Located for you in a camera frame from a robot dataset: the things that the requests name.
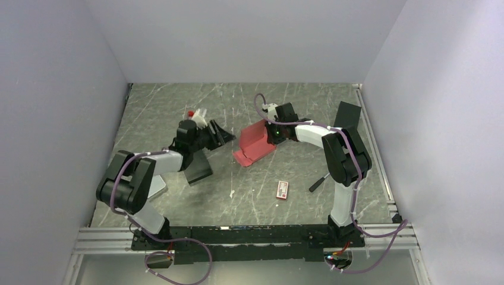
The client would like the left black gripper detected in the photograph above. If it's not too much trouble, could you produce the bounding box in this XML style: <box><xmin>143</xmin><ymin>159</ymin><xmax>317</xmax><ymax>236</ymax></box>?
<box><xmin>190</xmin><ymin>120</ymin><xmax>237</xmax><ymax>153</ymax></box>

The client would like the red cardboard paper box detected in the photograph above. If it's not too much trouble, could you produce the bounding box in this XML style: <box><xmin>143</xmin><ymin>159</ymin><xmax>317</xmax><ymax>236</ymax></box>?
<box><xmin>233</xmin><ymin>119</ymin><xmax>276</xmax><ymax>167</ymax></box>

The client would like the black box near left arm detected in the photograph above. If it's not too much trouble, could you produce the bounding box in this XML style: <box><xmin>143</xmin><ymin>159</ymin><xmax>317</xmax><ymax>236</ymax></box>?
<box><xmin>184</xmin><ymin>150</ymin><xmax>213</xmax><ymax>186</ymax></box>

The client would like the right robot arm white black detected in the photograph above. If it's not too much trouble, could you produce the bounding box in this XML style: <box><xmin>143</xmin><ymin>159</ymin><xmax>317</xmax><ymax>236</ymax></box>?
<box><xmin>258</xmin><ymin>102</ymin><xmax>372</xmax><ymax>246</ymax></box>

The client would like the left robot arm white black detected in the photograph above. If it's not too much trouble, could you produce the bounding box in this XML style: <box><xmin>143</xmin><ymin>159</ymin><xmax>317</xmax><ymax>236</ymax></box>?
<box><xmin>96</xmin><ymin>119</ymin><xmax>236</xmax><ymax>249</ymax></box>

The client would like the small red white box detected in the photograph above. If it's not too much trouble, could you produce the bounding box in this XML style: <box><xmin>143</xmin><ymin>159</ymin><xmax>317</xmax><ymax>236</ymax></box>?
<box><xmin>276</xmin><ymin>180</ymin><xmax>289</xmax><ymax>200</ymax></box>

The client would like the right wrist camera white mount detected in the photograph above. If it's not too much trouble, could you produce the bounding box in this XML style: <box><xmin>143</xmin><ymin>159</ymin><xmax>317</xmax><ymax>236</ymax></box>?
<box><xmin>262</xmin><ymin>103</ymin><xmax>278</xmax><ymax>121</ymax></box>

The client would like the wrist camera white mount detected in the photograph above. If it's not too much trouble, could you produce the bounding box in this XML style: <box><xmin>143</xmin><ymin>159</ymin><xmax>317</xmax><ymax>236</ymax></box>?
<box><xmin>187</xmin><ymin>108</ymin><xmax>208</xmax><ymax>129</ymax></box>
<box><xmin>262</xmin><ymin>103</ymin><xmax>278</xmax><ymax>121</ymax></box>

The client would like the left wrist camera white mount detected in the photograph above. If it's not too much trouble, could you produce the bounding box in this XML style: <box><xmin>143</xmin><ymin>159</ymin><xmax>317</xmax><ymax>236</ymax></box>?
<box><xmin>187</xmin><ymin>108</ymin><xmax>208</xmax><ymax>129</ymax></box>

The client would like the hammer with black handle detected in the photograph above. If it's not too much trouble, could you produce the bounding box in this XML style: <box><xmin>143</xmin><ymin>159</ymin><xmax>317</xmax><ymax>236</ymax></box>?
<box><xmin>308</xmin><ymin>172</ymin><xmax>330</xmax><ymax>192</ymax></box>

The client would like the black box near right wall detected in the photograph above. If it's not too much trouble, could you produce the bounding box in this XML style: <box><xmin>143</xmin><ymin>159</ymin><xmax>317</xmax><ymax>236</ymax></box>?
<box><xmin>333</xmin><ymin>101</ymin><xmax>361</xmax><ymax>129</ymax></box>

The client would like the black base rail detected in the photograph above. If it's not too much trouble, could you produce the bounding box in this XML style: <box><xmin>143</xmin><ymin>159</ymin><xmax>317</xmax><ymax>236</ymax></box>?
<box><xmin>131</xmin><ymin>224</ymin><xmax>365</xmax><ymax>265</ymax></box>

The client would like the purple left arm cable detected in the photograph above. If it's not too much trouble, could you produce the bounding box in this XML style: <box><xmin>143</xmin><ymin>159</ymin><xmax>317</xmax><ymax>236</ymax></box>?
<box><xmin>109</xmin><ymin>148</ymin><xmax>213</xmax><ymax>285</ymax></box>

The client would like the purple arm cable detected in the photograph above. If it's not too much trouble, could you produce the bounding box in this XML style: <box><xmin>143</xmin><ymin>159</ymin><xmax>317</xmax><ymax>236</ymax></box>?
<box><xmin>109</xmin><ymin>148</ymin><xmax>213</xmax><ymax>285</ymax></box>
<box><xmin>253</xmin><ymin>93</ymin><xmax>410</xmax><ymax>276</ymax></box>

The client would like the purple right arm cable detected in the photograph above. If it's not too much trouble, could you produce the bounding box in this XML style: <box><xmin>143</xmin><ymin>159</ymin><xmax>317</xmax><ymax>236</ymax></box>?
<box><xmin>253</xmin><ymin>93</ymin><xmax>410</xmax><ymax>276</ymax></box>

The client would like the aluminium frame rail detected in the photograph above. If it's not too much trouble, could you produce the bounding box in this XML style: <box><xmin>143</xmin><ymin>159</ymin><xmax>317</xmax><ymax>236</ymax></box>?
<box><xmin>73</xmin><ymin>227</ymin><xmax>133</xmax><ymax>255</ymax></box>

